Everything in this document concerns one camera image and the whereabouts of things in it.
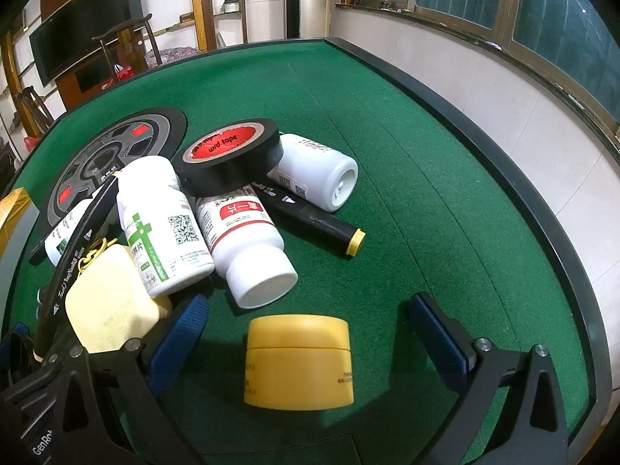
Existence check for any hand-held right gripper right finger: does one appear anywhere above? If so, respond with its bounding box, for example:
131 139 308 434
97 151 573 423
407 293 570 465

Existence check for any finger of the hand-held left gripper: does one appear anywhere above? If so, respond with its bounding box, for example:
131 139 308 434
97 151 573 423
0 322 61 398

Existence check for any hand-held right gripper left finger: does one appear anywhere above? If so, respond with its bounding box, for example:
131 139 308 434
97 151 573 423
58 295 209 465

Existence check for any long black marker pen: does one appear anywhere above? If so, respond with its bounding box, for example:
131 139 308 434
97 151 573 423
34 172 122 357

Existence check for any cream square box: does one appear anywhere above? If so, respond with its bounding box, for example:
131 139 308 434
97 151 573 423
64 238 174 355

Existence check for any white bottle red label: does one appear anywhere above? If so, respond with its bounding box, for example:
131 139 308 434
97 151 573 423
195 186 299 311

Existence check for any white bottle green label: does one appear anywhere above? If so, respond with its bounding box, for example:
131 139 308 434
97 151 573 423
116 156 215 299
43 198 94 266

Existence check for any yellow plastic jar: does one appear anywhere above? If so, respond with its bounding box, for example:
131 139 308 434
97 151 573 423
243 314 353 411

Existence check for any black tape roll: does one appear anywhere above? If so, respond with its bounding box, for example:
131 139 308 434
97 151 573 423
173 119 284 200

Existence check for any black marker yellow cap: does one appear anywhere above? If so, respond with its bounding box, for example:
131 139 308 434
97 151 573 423
251 180 367 260

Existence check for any plain white bottle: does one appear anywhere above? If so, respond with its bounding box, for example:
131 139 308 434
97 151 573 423
265 133 360 213

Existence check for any round table control panel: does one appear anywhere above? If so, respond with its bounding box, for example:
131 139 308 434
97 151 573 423
41 107 188 238

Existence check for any dark wooden chair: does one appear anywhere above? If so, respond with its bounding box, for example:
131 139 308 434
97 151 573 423
12 86 55 137

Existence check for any floral cloth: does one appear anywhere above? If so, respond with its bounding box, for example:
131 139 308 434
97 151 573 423
156 45 200 66

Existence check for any black television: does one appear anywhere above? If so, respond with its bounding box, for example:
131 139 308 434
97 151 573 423
29 0 143 88

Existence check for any wooden armchair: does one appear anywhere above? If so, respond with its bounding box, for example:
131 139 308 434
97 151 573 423
92 14 163 83

